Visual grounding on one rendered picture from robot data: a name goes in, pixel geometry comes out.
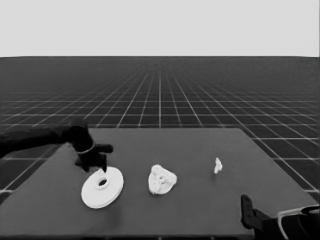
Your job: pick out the large thick white disc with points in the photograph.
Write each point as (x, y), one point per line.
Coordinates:
(106, 196)

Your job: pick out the small white toothed gear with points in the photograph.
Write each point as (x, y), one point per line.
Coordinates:
(153, 188)
(171, 180)
(156, 169)

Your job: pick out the white round carrier with pins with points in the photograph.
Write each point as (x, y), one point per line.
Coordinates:
(165, 189)

